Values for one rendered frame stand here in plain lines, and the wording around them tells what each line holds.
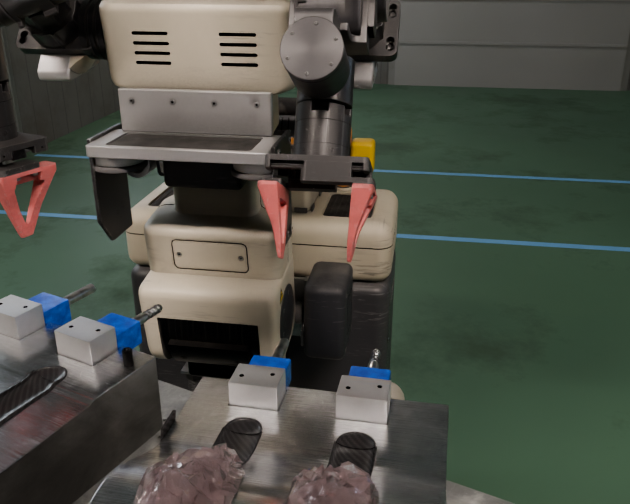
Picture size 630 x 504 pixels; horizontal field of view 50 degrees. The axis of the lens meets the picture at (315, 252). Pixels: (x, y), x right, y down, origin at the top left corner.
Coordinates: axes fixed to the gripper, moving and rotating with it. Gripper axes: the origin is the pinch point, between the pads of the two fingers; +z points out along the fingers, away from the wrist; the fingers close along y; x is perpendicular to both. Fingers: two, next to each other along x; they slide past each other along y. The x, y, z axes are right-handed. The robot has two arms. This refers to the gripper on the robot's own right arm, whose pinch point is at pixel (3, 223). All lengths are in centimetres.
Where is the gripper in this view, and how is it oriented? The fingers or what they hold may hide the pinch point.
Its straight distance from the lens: 78.9
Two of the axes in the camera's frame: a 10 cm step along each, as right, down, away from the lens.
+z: 0.0, 9.3, 3.8
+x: 4.8, -3.3, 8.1
